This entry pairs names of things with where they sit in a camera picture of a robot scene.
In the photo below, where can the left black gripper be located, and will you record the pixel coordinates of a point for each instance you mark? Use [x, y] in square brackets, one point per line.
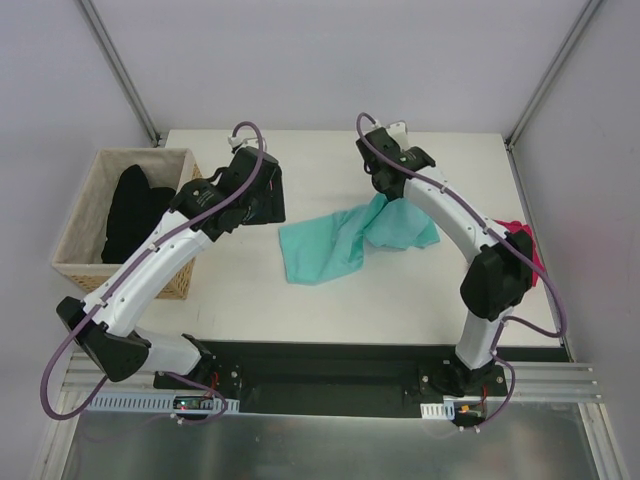
[273, 195]

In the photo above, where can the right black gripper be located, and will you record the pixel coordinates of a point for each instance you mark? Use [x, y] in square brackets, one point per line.
[382, 181]

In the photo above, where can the teal t-shirt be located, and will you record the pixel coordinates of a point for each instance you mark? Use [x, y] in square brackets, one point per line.
[326, 248]

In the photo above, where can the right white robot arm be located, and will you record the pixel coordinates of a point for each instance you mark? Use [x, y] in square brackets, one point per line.
[496, 280]

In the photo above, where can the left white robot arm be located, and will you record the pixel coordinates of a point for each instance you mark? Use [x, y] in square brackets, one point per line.
[106, 319]

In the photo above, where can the black garment in basket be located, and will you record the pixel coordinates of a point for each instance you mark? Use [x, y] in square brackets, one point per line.
[135, 211]

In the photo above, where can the wicker laundry basket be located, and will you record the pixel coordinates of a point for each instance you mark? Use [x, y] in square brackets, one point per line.
[78, 255]

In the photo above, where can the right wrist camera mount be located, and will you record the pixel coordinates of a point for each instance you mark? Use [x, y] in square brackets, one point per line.
[398, 131]

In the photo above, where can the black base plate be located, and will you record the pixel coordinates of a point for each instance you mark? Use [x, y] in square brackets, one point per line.
[379, 381]

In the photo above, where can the right white cable duct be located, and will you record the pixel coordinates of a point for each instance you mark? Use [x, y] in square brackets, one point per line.
[444, 411]

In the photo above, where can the white cable duct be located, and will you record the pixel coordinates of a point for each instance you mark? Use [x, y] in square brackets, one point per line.
[161, 403]
[444, 411]

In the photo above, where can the aluminium rail frame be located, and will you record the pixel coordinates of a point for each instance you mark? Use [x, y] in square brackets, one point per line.
[536, 382]

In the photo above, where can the left white cable duct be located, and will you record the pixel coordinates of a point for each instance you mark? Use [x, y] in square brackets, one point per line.
[161, 403]

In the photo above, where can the left aluminium corner post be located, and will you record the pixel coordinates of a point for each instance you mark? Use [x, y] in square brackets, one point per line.
[120, 72]

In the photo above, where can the aluminium corner post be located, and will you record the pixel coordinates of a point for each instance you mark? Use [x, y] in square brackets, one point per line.
[568, 45]
[120, 72]

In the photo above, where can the right aluminium corner post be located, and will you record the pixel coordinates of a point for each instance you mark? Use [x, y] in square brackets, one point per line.
[568, 45]

